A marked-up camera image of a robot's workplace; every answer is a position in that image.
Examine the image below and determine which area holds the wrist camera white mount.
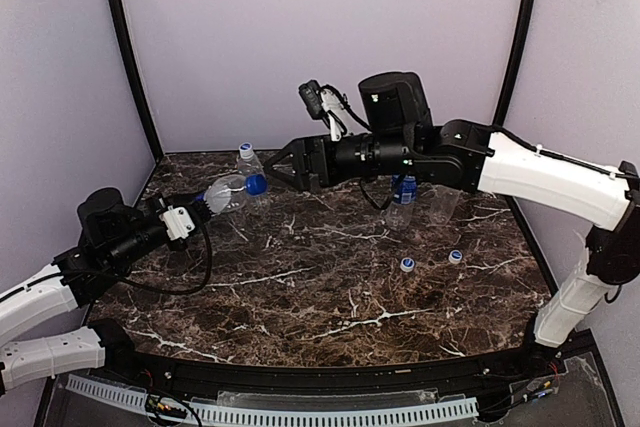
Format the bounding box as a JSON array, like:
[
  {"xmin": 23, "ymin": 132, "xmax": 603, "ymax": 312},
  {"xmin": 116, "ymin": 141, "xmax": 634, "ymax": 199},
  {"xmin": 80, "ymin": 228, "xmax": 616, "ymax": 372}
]
[
  {"xmin": 160, "ymin": 206, "xmax": 196, "ymax": 241},
  {"xmin": 298, "ymin": 80, "xmax": 351, "ymax": 142}
]

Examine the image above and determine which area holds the solid blue bottle cap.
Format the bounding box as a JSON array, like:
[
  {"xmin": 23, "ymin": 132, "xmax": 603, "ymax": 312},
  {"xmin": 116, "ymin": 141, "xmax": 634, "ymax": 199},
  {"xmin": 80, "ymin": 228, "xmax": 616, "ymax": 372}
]
[{"xmin": 245, "ymin": 174, "xmax": 268, "ymax": 197}]

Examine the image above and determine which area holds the blue label water bottle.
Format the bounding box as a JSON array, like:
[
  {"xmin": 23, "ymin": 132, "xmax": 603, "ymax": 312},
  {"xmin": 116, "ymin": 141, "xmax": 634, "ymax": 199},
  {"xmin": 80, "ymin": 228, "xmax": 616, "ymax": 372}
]
[{"xmin": 384, "ymin": 175, "xmax": 417, "ymax": 231}]

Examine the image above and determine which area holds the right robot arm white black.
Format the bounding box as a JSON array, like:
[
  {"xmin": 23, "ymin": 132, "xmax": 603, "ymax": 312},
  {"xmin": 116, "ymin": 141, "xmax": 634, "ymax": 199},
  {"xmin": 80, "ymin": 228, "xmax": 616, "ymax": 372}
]
[{"xmin": 265, "ymin": 72, "xmax": 639, "ymax": 350}]

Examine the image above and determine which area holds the black frame post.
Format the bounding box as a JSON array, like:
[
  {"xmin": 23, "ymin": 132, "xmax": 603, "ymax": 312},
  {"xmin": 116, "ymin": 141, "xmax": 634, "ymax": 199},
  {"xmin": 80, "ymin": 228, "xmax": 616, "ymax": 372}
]
[
  {"xmin": 492, "ymin": 0, "xmax": 535, "ymax": 126},
  {"xmin": 107, "ymin": 0, "xmax": 164, "ymax": 164}
]

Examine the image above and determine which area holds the black front table rail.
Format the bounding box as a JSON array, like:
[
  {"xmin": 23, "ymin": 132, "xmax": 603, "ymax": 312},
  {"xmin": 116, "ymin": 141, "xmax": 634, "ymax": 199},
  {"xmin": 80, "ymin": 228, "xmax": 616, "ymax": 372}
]
[{"xmin": 88, "ymin": 319, "xmax": 566, "ymax": 399}]

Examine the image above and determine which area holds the right camera black cable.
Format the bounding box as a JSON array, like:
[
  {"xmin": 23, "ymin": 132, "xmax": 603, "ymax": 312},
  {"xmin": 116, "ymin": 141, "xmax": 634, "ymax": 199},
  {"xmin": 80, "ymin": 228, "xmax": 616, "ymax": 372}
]
[{"xmin": 344, "ymin": 101, "xmax": 401, "ymax": 211}]

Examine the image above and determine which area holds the camera black cable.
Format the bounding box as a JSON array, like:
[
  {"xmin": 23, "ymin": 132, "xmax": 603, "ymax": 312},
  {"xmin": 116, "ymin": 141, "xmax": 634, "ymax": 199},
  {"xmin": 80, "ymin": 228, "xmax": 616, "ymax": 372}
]
[
  {"xmin": 99, "ymin": 221, "xmax": 212, "ymax": 297},
  {"xmin": 344, "ymin": 101, "xmax": 401, "ymax": 211}
]

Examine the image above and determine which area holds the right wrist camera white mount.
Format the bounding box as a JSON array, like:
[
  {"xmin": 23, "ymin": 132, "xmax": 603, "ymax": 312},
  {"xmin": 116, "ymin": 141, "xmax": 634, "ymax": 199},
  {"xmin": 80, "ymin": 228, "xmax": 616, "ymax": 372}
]
[{"xmin": 298, "ymin": 80, "xmax": 351, "ymax": 142}]

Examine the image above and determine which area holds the pepsi label bottle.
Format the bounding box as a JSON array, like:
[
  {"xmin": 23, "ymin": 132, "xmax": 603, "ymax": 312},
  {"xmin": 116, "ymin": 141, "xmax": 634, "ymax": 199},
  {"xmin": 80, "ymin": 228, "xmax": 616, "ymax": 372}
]
[{"xmin": 203, "ymin": 174, "xmax": 247, "ymax": 215}]

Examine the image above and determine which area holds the clear bottle at back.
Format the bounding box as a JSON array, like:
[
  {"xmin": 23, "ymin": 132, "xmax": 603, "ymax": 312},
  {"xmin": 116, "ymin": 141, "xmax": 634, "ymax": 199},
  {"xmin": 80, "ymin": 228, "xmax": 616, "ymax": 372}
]
[{"xmin": 237, "ymin": 149, "xmax": 270, "ymax": 216}]

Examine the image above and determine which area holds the clear plastic bottle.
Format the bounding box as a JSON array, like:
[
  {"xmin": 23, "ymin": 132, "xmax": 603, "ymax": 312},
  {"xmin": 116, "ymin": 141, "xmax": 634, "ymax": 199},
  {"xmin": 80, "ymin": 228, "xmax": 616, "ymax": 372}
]
[{"xmin": 428, "ymin": 185, "xmax": 460, "ymax": 226}]

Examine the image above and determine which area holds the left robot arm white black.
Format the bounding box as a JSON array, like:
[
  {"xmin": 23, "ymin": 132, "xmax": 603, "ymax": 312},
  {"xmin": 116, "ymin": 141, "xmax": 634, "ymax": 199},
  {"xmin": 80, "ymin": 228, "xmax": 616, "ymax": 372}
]
[{"xmin": 1, "ymin": 187, "xmax": 212, "ymax": 392}]

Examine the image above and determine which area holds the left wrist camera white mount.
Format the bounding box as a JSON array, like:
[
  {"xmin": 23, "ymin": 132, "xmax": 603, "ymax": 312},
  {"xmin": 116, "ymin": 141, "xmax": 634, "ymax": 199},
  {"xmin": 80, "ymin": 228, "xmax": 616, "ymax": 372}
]
[{"xmin": 160, "ymin": 206, "xmax": 196, "ymax": 241}]

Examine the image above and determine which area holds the right black frame post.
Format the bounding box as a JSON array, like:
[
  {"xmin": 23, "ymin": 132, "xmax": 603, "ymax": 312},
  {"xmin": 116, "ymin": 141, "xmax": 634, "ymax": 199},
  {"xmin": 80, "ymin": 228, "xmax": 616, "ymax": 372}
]
[{"xmin": 492, "ymin": 0, "xmax": 535, "ymax": 126}]

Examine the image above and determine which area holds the white slotted cable duct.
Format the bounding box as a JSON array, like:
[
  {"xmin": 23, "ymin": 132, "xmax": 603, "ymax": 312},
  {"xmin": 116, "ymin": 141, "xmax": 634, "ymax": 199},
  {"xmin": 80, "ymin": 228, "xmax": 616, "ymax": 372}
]
[{"xmin": 65, "ymin": 374, "xmax": 479, "ymax": 426}]

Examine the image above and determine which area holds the left black frame post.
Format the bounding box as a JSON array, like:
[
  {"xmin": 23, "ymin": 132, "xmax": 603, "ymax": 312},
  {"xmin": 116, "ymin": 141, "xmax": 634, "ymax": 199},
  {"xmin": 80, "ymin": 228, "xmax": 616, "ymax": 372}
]
[{"xmin": 107, "ymin": 0, "xmax": 164, "ymax": 164}]

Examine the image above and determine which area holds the white blue bottle cap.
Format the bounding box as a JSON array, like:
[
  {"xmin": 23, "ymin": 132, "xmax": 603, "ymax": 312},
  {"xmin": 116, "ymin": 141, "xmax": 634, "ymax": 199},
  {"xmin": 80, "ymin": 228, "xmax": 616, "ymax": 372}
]
[{"xmin": 448, "ymin": 250, "xmax": 463, "ymax": 265}]

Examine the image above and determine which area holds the left camera black cable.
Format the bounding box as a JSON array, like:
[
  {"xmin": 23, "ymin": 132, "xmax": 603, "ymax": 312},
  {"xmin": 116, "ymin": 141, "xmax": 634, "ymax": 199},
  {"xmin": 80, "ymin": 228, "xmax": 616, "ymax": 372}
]
[{"xmin": 99, "ymin": 221, "xmax": 212, "ymax": 297}]

